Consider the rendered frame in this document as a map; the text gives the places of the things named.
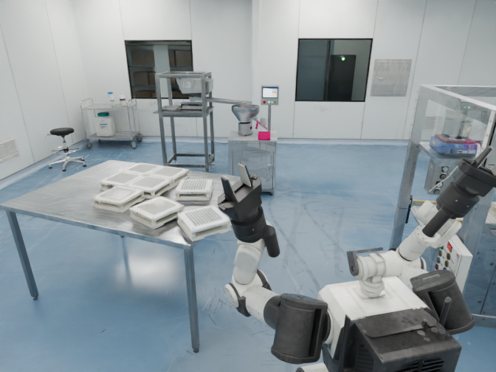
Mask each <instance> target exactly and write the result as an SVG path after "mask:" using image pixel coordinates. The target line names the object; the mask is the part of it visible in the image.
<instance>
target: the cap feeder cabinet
mask: <svg viewBox="0 0 496 372"><path fill-rule="evenodd" d="M258 132H259V131H252V133H253V134H249V135H247V136H246V137H245V136H244V135H241V134H238V131H231V133H230V136H229V138H228V140H227V142H228V168H229V175H231V176H240V173H239V169H238V163H240V162H241V163H243V164H245V165H246V166H247V169H248V171H249V174H250V175H253V174H255V175H257V176H259V177H260V178H261V184H262V191H261V192H271V193H270V196H273V194H272V192H275V180H276V157H277V141H278V138H277V131H271V140H258Z"/></svg>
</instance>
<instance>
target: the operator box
mask: <svg viewBox="0 0 496 372"><path fill-rule="evenodd" d="M448 242H450V244H451V245H452V252H450V251H449V250H448V248H447V243H448ZM448 242H446V243H445V244H444V249H445V251H444V249H441V248H440V250H441V251H442V256H441V257H440V259H441V262H440V263H437V264H438V269H443V268H444V267H445V265H444V262H445V260H447V253H450V255H451V258H450V259H452V261H453V263H452V261H451V260H448V261H449V266H448V267H446V268H447V270H449V271H451V270H452V272H453V273H454V275H455V280H456V282H457V284H458V287H459V289H460V290H461V293H462V291H463V289H464V284H465V282H466V277H467V274H468V271H469V268H471V266H472V254H471V253H470V252H469V250H468V249H467V248H466V247H465V246H464V244H463V243H462V241H461V240H460V238H459V237H458V236H457V235H454V236H453V237H451V239H450V240H448ZM443 257H444V258H443ZM441 264H442V265H441ZM449 267H450V268H449Z"/></svg>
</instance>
